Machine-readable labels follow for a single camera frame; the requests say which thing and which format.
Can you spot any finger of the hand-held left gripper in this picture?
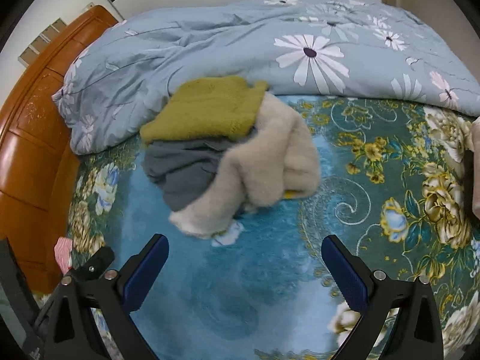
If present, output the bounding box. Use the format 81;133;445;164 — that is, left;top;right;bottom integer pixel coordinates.
71;247;115;282

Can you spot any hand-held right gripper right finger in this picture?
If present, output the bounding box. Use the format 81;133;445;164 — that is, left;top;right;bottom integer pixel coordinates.
321;234;445;360

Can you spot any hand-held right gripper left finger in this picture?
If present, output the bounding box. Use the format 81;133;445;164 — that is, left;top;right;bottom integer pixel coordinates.
34;233;170;360

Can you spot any beige fuzzy sweater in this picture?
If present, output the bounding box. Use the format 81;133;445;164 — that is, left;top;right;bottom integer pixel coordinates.
169;92;321;240

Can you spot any small pink cloth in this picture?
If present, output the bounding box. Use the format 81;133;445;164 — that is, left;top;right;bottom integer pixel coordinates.
53;235;74;275

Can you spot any teal floral bed sheet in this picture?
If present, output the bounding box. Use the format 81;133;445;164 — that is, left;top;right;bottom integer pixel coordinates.
34;95;480;360

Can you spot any grey garment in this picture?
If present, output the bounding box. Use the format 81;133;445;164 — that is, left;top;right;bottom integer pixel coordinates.
143;125;259;218

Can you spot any orange wooden headboard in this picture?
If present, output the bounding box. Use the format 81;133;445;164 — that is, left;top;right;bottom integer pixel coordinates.
0;5;119;295

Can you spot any pale pink garment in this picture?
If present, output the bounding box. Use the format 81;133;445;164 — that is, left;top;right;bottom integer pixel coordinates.
470;116;480;218

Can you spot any olive green knit sweater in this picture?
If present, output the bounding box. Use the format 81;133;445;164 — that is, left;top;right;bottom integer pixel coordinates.
140;76;271;145

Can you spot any light blue floral quilt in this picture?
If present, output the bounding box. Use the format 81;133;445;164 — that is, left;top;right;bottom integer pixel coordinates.
52;0;480;155

